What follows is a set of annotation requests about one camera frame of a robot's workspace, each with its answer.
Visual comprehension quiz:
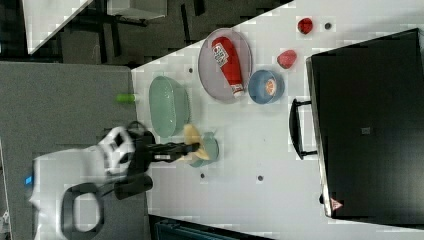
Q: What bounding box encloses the black toaster oven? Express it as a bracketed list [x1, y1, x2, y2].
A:
[305, 28, 424, 229]

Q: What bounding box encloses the plush orange slice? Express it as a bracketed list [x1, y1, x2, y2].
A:
[265, 79, 277, 96]

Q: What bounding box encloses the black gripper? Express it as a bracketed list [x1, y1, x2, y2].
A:
[128, 131, 200, 175]

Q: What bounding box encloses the yellow plush peeled banana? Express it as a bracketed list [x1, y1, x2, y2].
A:
[179, 124, 210, 161]

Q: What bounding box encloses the green cylinder on table edge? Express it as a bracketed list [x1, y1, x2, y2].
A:
[116, 94, 136, 103]

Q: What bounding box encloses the red plush ketchup bottle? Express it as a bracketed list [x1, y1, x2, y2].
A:
[212, 36, 244, 98]

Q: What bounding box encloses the green perforated colander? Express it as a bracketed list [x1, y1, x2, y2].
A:
[149, 76, 190, 138]

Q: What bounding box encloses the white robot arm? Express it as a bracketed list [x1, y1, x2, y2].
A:
[29, 121, 209, 240]

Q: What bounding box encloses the small red plush fruit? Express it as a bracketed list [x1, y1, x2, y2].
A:
[297, 18, 313, 35]

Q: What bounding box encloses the plush strawberry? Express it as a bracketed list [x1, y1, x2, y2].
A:
[277, 50, 297, 69]

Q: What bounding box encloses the blue bowl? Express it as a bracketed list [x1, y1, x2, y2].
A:
[248, 70, 285, 105]

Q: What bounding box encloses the green mug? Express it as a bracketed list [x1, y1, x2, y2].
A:
[190, 132, 219, 168]

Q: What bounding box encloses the grey round plate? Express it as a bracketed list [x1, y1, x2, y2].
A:
[198, 28, 252, 103]

